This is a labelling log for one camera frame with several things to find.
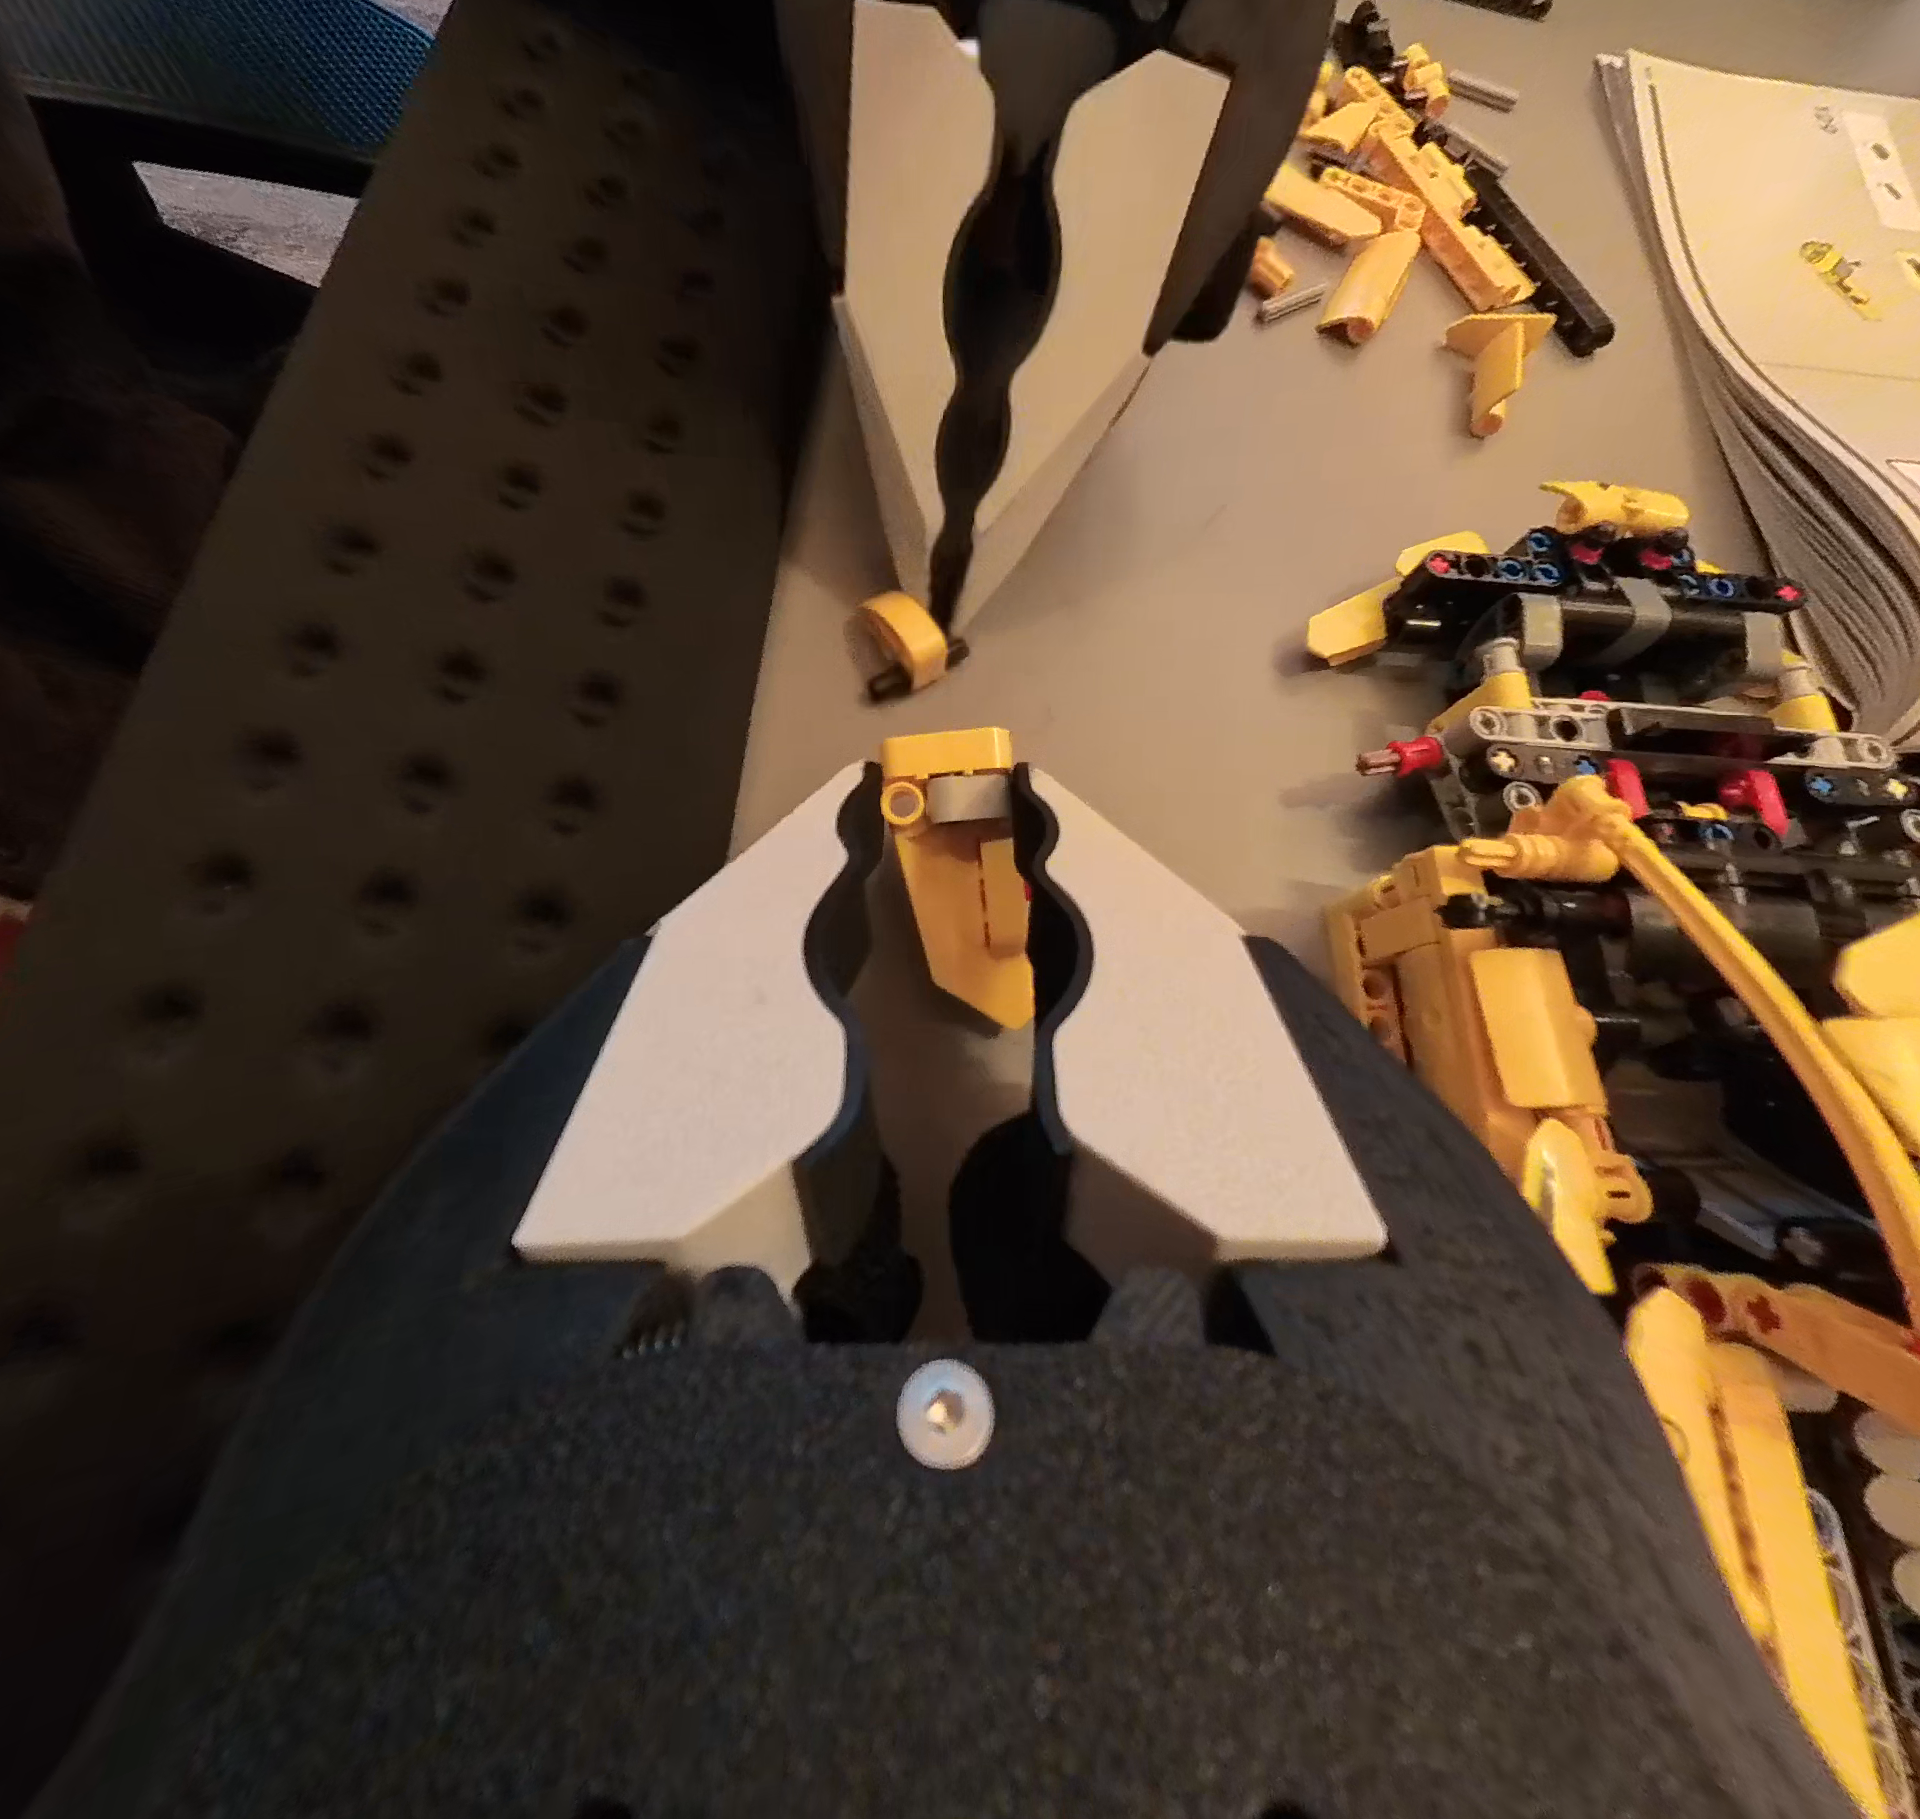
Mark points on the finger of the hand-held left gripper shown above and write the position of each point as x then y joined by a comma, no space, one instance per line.
901,275
1119,289

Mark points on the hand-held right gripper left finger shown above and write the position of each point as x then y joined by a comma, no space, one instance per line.
705,1100

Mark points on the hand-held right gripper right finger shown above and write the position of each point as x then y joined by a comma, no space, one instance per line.
1201,1100

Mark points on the yellow panel with red pins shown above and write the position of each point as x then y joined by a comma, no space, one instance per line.
961,934

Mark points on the yellow curved liftarm piece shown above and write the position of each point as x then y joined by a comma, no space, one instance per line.
901,627

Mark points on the grey brick connector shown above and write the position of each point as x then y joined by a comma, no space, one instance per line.
969,800

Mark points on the black connector pin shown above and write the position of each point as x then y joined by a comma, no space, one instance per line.
885,682

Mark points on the grey desk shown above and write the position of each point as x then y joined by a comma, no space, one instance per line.
1170,621

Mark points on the grey brick axle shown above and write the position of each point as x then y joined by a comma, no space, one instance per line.
1483,91
1291,305

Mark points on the yellow brick car model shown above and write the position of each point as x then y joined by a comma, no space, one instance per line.
1531,1024

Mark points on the black long brick beam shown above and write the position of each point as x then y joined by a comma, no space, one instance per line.
1544,275

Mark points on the dark perforated panel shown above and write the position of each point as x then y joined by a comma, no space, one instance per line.
450,575

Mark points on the instruction booklet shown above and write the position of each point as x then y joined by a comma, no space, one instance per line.
1771,319

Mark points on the black office chair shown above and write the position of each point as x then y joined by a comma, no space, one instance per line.
180,35

